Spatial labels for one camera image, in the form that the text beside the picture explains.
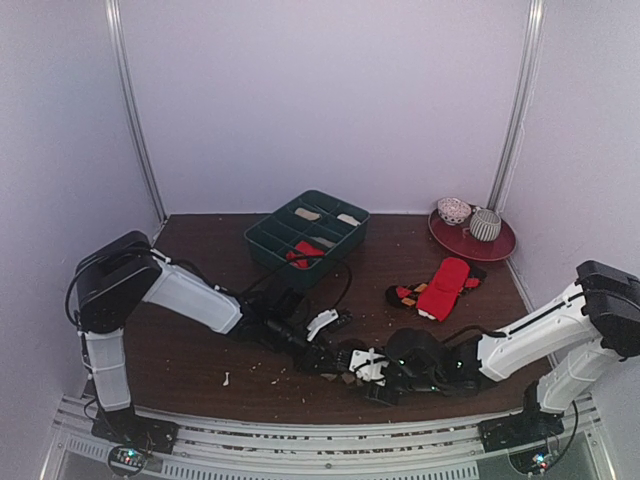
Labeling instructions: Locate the red round plate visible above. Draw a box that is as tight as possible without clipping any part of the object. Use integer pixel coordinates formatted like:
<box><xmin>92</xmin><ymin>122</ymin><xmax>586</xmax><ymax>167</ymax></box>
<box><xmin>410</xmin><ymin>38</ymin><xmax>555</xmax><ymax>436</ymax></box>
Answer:
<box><xmin>428</xmin><ymin>209</ymin><xmax>517</xmax><ymax>262</ymax></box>

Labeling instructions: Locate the cream cloth in tray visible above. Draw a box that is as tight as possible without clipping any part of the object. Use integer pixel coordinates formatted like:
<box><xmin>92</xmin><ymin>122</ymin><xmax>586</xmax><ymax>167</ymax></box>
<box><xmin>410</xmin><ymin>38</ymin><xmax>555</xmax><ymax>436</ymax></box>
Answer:
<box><xmin>314</xmin><ymin>237</ymin><xmax>336</xmax><ymax>248</ymax></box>

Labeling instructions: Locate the striped ceramic cup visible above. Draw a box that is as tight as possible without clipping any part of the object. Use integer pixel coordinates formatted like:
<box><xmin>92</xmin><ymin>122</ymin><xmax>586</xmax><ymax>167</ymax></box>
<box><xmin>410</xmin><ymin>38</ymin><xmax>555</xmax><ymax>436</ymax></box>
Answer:
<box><xmin>469</xmin><ymin>207</ymin><xmax>501</xmax><ymax>242</ymax></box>

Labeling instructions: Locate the white patterned bowl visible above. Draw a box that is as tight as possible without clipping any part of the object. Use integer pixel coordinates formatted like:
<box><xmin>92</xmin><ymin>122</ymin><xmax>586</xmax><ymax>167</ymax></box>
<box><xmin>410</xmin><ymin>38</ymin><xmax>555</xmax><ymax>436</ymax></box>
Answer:
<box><xmin>437</xmin><ymin>197</ymin><xmax>472</xmax><ymax>226</ymax></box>

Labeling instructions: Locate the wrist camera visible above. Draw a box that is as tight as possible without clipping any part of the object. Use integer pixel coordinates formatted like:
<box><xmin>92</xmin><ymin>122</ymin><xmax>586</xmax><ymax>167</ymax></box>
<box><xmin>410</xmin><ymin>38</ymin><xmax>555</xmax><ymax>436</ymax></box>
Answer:
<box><xmin>384</xmin><ymin>328</ymin><xmax>448</xmax><ymax>392</ymax></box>
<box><xmin>263</xmin><ymin>287</ymin><xmax>311</xmax><ymax>327</ymax></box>

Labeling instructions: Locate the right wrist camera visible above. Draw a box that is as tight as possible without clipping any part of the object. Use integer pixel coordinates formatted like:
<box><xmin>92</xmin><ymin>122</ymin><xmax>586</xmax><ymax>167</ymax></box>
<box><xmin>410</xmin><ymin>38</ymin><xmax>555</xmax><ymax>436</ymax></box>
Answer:
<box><xmin>384</xmin><ymin>328</ymin><xmax>448</xmax><ymax>392</ymax></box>

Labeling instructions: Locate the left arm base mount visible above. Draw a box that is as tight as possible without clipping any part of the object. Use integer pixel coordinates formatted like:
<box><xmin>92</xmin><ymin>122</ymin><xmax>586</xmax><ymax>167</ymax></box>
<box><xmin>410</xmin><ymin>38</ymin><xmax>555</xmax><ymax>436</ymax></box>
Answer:
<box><xmin>91</xmin><ymin>407</ymin><xmax>179</xmax><ymax>478</ymax></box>

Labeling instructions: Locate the white cloth in tray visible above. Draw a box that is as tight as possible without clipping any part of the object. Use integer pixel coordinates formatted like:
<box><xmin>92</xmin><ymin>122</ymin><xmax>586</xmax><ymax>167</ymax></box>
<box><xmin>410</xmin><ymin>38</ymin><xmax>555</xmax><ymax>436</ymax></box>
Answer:
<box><xmin>337</xmin><ymin>213</ymin><xmax>360</xmax><ymax>227</ymax></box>

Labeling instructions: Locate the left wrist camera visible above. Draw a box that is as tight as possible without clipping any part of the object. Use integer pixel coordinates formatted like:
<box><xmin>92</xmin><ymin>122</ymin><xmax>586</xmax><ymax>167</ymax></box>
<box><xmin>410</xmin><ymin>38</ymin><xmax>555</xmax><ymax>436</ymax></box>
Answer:
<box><xmin>263</xmin><ymin>287</ymin><xmax>311</xmax><ymax>327</ymax></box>

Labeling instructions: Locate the aluminium front rail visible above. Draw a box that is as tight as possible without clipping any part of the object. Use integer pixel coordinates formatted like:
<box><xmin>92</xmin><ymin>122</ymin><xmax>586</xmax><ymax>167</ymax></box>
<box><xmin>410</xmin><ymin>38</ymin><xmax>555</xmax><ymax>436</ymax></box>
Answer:
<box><xmin>36</xmin><ymin>395</ymin><xmax>621</xmax><ymax>479</ymax></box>

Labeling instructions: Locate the red cloth in tray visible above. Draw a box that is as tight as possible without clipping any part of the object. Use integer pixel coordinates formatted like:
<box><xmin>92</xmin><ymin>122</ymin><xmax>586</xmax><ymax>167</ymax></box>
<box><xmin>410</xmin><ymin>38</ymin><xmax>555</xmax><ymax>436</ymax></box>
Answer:
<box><xmin>293</xmin><ymin>241</ymin><xmax>325</xmax><ymax>260</ymax></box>

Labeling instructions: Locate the left aluminium post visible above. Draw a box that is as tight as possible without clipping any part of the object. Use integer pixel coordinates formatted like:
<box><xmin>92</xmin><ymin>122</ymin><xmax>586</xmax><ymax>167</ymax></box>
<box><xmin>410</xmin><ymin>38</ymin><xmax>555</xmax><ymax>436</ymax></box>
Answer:
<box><xmin>104</xmin><ymin>0</ymin><xmax>168</xmax><ymax>224</ymax></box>

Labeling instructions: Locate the green compartment tray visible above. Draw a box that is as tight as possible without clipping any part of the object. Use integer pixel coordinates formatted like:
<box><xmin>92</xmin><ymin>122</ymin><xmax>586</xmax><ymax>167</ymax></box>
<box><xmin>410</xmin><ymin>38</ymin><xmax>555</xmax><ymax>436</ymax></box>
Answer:
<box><xmin>244</xmin><ymin>190</ymin><xmax>370</xmax><ymax>290</ymax></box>

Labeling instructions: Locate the red snowflake sock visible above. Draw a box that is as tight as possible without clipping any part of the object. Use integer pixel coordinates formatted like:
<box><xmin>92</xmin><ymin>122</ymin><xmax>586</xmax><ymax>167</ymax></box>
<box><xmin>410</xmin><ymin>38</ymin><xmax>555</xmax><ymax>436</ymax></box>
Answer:
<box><xmin>285</xmin><ymin>250</ymin><xmax>309</xmax><ymax>270</ymax></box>

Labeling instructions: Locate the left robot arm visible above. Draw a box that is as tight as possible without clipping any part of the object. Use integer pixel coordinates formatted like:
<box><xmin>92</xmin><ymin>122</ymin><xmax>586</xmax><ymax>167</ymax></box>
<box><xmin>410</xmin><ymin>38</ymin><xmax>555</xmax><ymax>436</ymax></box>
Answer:
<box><xmin>64</xmin><ymin>231</ymin><xmax>350</xmax><ymax>444</ymax></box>

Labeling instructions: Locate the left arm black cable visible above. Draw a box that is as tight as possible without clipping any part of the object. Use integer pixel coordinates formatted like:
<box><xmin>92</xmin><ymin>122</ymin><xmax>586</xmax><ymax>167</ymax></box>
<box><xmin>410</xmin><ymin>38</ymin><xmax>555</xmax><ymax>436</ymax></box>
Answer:
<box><xmin>242</xmin><ymin>257</ymin><xmax>352</xmax><ymax>321</ymax></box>

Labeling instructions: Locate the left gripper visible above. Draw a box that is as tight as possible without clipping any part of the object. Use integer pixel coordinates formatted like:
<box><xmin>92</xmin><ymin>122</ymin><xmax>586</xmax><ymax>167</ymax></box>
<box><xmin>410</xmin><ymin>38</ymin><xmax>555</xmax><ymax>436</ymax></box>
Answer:
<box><xmin>264</xmin><ymin>317</ymin><xmax>342</xmax><ymax>378</ymax></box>

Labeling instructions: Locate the beige cloth in tray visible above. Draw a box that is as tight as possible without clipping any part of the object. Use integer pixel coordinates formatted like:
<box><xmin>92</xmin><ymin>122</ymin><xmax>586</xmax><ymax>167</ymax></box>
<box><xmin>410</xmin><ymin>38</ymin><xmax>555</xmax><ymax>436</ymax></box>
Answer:
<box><xmin>294</xmin><ymin>207</ymin><xmax>321</xmax><ymax>222</ymax></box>

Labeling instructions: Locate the right aluminium post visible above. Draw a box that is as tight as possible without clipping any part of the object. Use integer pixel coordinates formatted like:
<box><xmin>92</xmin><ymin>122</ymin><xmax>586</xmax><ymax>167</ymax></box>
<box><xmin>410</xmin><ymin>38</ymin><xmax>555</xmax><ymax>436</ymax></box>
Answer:
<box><xmin>487</xmin><ymin>0</ymin><xmax>546</xmax><ymax>214</ymax></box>

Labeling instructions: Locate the black red argyle sock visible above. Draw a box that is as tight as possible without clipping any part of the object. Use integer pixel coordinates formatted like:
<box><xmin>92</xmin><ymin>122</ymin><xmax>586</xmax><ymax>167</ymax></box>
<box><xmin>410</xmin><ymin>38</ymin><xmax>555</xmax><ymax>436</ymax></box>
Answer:
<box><xmin>385</xmin><ymin>265</ymin><xmax>487</xmax><ymax>308</ymax></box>

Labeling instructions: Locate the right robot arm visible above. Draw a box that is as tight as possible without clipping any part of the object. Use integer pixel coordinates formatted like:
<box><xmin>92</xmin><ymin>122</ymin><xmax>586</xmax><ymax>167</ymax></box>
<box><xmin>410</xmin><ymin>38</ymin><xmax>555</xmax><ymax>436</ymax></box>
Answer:
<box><xmin>348</xmin><ymin>260</ymin><xmax>639</xmax><ymax>442</ymax></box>

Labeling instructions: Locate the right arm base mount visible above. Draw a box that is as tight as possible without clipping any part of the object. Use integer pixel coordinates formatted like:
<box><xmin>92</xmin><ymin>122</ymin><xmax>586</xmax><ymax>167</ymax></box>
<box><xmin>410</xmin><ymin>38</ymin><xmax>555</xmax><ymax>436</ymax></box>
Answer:
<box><xmin>478</xmin><ymin>410</ymin><xmax>564</xmax><ymax>476</ymax></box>

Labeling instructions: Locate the brown argyle sock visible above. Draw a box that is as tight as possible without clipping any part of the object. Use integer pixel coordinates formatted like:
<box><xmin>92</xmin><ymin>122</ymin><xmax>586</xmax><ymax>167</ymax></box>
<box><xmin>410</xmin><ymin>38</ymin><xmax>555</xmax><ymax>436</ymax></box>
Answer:
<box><xmin>320</xmin><ymin>339</ymin><xmax>366</xmax><ymax>385</ymax></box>

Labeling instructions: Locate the aluminium post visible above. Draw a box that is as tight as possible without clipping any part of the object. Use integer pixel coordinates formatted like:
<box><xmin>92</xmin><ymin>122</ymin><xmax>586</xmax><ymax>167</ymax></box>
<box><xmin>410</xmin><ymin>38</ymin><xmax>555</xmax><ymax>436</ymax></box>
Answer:
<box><xmin>487</xmin><ymin>0</ymin><xmax>546</xmax><ymax>214</ymax></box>
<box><xmin>104</xmin><ymin>0</ymin><xmax>168</xmax><ymax>224</ymax></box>

